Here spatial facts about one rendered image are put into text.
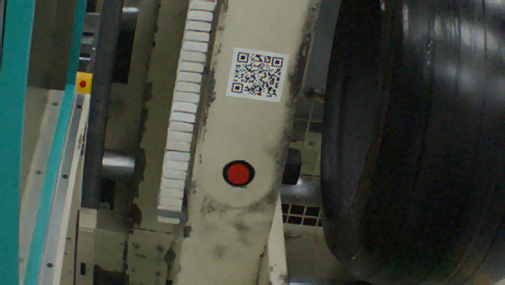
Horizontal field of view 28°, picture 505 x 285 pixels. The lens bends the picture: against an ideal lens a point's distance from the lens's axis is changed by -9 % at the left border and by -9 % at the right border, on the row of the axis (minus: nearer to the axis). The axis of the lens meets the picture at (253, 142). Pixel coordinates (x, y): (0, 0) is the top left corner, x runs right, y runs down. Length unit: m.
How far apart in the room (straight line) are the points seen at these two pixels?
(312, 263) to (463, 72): 0.62
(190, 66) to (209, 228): 0.26
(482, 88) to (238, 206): 0.45
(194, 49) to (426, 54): 0.34
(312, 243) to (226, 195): 0.36
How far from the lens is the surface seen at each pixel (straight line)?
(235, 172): 1.58
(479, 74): 1.38
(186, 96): 1.54
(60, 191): 1.11
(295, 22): 1.48
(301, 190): 1.86
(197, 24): 1.49
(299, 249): 1.90
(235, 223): 1.63
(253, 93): 1.52
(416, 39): 1.38
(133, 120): 2.42
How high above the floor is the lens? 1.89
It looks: 30 degrees down
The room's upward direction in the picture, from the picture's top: 11 degrees clockwise
